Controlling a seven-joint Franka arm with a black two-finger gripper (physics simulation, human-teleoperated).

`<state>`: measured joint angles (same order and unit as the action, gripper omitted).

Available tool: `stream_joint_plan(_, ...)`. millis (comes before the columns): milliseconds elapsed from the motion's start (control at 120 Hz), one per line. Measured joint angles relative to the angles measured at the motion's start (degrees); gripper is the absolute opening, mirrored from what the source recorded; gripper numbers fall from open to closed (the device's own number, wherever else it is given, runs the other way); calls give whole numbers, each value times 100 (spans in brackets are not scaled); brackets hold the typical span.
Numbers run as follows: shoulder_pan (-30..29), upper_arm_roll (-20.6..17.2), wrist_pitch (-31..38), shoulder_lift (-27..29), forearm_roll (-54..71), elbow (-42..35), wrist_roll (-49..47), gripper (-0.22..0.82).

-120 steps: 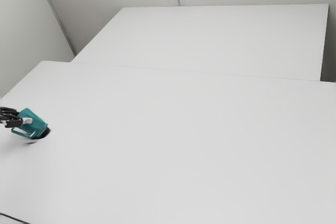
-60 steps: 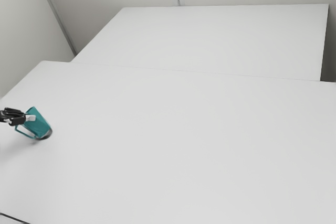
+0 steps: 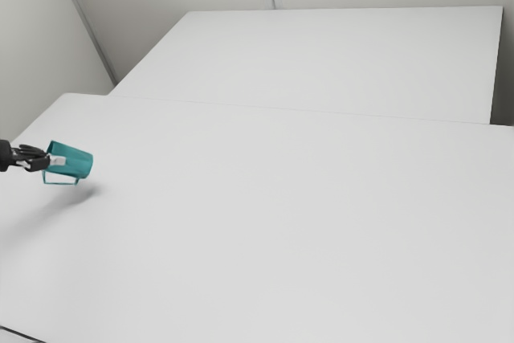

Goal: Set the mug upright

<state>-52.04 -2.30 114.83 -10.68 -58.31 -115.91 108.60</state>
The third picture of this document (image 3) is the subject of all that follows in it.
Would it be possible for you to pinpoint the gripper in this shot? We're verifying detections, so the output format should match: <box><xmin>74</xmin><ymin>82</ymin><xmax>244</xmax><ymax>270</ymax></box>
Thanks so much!
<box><xmin>0</xmin><ymin>138</ymin><xmax>67</xmax><ymax>174</ymax></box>

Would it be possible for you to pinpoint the teal faceted mug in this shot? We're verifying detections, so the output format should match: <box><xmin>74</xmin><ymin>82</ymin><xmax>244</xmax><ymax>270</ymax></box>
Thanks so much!
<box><xmin>42</xmin><ymin>140</ymin><xmax>94</xmax><ymax>187</ymax></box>

